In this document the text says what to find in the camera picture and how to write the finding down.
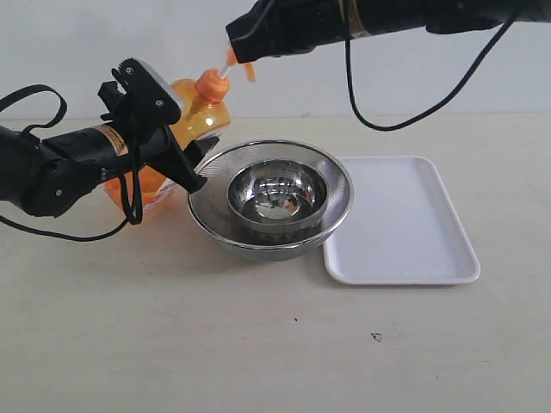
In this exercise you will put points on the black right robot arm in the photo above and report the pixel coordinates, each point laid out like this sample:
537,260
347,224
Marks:
371,18

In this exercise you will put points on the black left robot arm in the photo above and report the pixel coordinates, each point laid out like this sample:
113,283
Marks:
46,177

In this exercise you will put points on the white plastic tray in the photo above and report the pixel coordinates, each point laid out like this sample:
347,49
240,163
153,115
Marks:
402,228

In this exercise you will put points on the orange dish soap pump bottle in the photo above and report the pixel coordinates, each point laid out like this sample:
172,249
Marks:
185,142

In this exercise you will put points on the small stainless steel bowl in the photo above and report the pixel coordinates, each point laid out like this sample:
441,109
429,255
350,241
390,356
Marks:
277,196

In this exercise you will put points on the large steel strainer basin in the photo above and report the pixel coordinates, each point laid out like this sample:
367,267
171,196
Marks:
208,207

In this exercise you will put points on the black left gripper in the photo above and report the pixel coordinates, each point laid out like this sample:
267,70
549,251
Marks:
140,106

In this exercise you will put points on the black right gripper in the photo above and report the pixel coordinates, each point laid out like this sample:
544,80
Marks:
285,28

